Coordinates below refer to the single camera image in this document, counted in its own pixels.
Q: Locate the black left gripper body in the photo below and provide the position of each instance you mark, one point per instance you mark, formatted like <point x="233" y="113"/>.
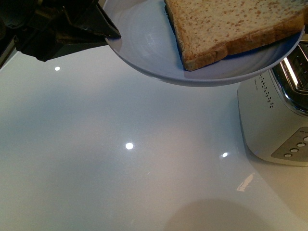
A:
<point x="47" y="29"/>

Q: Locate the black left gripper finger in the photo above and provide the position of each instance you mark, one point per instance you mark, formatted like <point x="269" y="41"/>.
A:
<point x="106" y="24"/>

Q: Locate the slice of brown bread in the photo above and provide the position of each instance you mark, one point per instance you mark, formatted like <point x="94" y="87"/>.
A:
<point x="209" y="30"/>

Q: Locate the grey round plate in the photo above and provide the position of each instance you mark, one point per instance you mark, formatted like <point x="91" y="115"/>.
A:
<point x="148" y="44"/>

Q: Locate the silver two-slot toaster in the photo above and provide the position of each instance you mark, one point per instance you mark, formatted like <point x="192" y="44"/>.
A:
<point x="273" y="109"/>

